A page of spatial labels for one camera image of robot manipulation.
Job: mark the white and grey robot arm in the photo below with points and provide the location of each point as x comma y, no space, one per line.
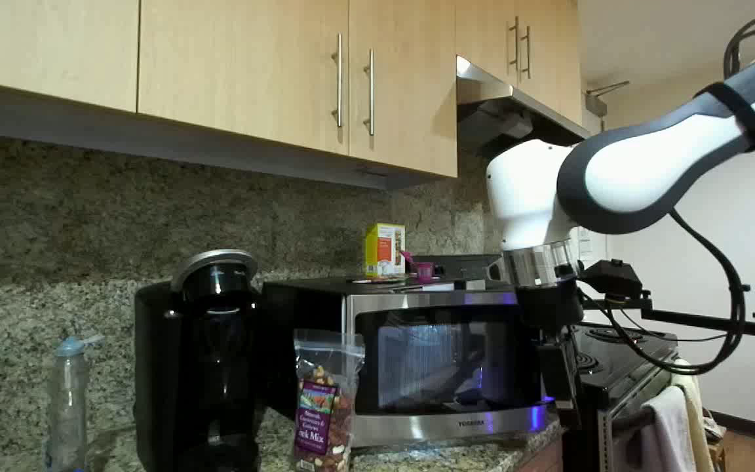
616,181

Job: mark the light wood upper cabinets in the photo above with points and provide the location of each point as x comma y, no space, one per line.
333,91

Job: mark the small magenta cup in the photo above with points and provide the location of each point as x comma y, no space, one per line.
417,272

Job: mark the black stove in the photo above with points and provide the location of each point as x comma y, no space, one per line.
616,386

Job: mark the steel range hood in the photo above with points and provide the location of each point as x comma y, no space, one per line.
493,109

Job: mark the black coffee maker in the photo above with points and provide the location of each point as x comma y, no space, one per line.
195,366

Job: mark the stainless steel microwave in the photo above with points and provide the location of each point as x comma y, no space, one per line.
435,366

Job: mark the yellow and red food box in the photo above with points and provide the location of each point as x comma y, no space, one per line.
384,249

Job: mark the white hanging towel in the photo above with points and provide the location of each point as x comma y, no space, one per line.
667,445

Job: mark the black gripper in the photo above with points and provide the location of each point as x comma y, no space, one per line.
552,310

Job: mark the clear plastic water bottle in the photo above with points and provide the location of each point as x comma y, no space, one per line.
65,408

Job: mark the bag of trail mix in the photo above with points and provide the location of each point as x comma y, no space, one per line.
326,392

